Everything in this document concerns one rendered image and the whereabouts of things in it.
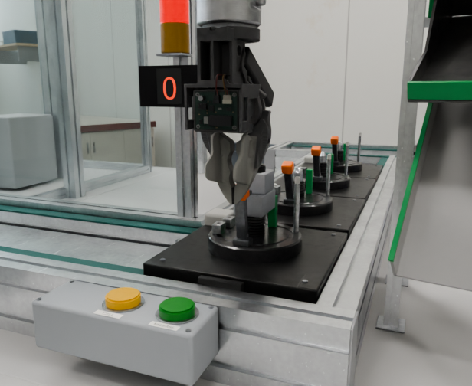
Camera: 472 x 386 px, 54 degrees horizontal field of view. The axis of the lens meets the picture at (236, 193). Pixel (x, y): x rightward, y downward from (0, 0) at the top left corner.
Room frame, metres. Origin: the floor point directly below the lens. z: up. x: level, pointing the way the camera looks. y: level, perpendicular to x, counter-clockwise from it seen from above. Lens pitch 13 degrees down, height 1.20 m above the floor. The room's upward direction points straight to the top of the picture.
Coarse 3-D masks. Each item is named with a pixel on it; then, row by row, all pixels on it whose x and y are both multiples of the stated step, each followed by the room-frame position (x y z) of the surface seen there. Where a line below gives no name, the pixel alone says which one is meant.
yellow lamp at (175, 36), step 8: (160, 24) 0.83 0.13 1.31; (168, 24) 0.82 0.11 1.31; (176, 24) 0.82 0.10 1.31; (184, 24) 0.82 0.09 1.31; (160, 32) 0.83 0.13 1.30; (168, 32) 0.82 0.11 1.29; (176, 32) 0.82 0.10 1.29; (184, 32) 0.82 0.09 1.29; (168, 40) 0.82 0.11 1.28; (176, 40) 0.82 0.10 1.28; (184, 40) 0.82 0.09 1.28; (168, 48) 0.82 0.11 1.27; (176, 48) 0.82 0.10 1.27; (184, 48) 0.82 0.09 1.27
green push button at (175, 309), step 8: (160, 304) 0.46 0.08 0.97; (168, 304) 0.46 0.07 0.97; (176, 304) 0.46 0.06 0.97; (184, 304) 0.46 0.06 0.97; (192, 304) 0.46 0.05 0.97; (160, 312) 0.45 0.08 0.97; (168, 312) 0.45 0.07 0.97; (176, 312) 0.45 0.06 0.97; (184, 312) 0.45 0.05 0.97; (192, 312) 0.46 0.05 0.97; (168, 320) 0.45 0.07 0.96; (176, 320) 0.45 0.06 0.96
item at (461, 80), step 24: (456, 0) 0.72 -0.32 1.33; (432, 24) 0.60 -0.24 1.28; (456, 24) 0.70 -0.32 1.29; (432, 48) 0.61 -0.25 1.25; (456, 48) 0.62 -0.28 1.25; (432, 72) 0.57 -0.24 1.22; (456, 72) 0.56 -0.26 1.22; (408, 96) 0.52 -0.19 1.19; (432, 96) 0.51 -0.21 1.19; (456, 96) 0.50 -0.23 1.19
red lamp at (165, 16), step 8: (160, 0) 0.83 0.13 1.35; (168, 0) 0.82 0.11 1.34; (176, 0) 0.82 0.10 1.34; (184, 0) 0.82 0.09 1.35; (160, 8) 0.83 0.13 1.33; (168, 8) 0.82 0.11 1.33; (176, 8) 0.82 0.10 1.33; (184, 8) 0.82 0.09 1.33; (160, 16) 0.83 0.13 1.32; (168, 16) 0.82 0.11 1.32; (176, 16) 0.82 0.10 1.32; (184, 16) 0.82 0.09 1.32
